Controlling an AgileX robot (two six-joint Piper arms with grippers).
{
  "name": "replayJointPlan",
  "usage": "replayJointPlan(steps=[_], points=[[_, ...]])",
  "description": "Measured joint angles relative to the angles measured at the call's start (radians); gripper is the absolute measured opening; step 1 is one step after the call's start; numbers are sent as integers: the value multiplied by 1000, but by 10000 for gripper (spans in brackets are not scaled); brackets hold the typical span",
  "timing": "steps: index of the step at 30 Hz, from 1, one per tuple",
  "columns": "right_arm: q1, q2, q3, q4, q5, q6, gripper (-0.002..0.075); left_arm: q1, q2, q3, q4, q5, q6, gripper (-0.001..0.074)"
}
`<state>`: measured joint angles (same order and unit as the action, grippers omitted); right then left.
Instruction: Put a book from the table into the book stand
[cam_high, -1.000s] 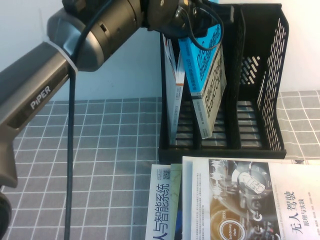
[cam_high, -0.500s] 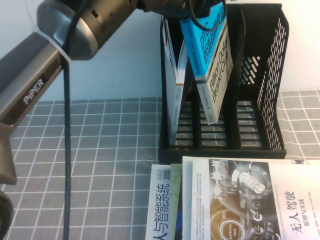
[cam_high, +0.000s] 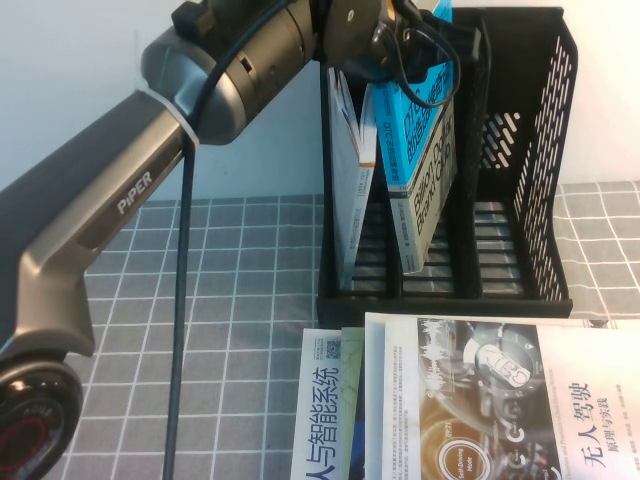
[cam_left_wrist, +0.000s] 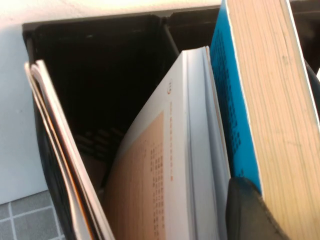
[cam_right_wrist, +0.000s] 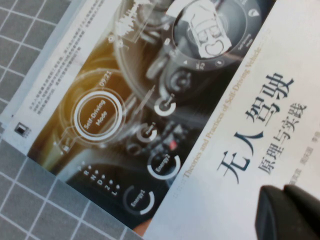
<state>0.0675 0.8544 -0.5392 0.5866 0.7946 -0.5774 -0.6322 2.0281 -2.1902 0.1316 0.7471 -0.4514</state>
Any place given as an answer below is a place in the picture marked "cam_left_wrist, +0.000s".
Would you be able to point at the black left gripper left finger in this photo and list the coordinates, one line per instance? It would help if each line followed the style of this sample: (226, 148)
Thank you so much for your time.
(245, 212)

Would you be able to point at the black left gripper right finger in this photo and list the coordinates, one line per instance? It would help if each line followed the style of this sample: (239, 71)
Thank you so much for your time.
(313, 72)

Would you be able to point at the blue cover paperback book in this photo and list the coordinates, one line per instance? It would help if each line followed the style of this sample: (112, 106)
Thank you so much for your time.
(275, 112)

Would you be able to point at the white book with orange edges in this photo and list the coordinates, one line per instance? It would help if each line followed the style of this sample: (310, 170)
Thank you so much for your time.
(162, 175)

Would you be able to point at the black three-slot book stand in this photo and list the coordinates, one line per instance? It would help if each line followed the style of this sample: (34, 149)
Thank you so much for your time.
(100, 75)

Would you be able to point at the grey checkered tablecloth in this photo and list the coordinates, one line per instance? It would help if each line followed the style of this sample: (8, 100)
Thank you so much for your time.
(25, 217)

